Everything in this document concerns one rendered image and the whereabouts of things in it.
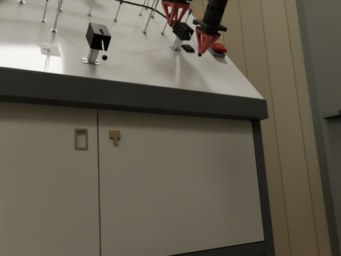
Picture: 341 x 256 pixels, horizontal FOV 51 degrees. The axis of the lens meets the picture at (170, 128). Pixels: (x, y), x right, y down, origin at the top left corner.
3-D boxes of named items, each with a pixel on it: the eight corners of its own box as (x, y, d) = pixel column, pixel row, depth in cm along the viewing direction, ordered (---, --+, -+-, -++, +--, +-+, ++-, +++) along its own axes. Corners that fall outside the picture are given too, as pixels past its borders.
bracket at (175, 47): (172, 50, 124) (177, 37, 122) (168, 46, 126) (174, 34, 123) (181, 50, 127) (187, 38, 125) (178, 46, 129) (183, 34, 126)
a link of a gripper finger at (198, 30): (188, 49, 118) (197, 21, 114) (203, 49, 123) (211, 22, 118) (201, 57, 114) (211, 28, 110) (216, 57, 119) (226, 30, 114)
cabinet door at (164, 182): (266, 241, 113) (252, 120, 121) (102, 266, 85) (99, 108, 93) (260, 240, 116) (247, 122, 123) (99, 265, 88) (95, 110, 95)
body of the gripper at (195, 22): (191, 24, 113) (198, 1, 109) (212, 26, 119) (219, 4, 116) (204, 32, 109) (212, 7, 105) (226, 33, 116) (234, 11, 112)
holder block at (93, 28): (89, 80, 90) (99, 45, 85) (80, 54, 98) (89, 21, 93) (106, 82, 92) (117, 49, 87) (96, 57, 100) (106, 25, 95)
